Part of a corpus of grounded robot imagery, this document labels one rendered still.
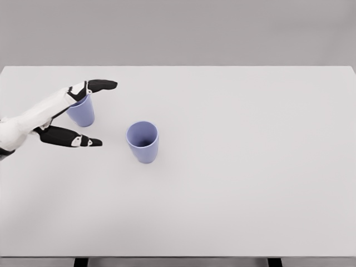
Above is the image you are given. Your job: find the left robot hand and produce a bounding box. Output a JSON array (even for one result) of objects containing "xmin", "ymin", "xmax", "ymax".
[{"xmin": 7, "ymin": 79, "xmax": 118, "ymax": 149}]

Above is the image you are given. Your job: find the lavender plastic cup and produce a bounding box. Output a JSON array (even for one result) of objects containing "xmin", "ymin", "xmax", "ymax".
[
  {"xmin": 66, "ymin": 94, "xmax": 95, "ymax": 128},
  {"xmin": 126, "ymin": 120, "xmax": 160, "ymax": 165}
]

